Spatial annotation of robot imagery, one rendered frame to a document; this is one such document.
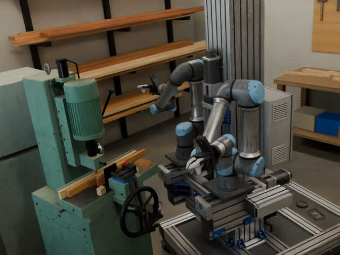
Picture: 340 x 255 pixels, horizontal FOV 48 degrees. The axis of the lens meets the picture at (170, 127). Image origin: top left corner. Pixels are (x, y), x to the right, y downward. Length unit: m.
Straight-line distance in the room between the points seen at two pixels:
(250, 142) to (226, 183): 0.31
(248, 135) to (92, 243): 1.03
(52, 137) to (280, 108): 1.39
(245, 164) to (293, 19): 3.05
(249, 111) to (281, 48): 3.09
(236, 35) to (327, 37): 2.59
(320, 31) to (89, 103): 3.26
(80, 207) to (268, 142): 1.22
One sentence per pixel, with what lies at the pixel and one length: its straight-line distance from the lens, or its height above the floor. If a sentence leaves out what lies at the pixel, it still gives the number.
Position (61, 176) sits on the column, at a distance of 2.38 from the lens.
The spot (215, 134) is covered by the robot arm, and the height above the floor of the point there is 1.22.
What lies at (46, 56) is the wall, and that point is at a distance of 4.51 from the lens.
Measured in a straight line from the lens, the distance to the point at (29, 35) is 4.03.
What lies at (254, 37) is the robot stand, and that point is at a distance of 2.27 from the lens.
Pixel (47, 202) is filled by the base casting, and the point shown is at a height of 0.79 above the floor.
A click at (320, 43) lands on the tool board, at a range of 4.73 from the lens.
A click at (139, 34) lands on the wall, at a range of 5.19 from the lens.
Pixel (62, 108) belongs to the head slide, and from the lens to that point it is 2.16.
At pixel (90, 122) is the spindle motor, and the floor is 1.30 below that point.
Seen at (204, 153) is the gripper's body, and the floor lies 1.25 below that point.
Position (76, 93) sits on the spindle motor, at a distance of 2.02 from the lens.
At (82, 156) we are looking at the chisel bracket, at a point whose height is 1.06.
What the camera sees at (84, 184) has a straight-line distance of 2.23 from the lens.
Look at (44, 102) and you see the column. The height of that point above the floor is 1.39.
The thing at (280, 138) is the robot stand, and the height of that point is 0.96.
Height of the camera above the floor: 1.97
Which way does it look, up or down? 21 degrees down
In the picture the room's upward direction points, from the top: 5 degrees counter-clockwise
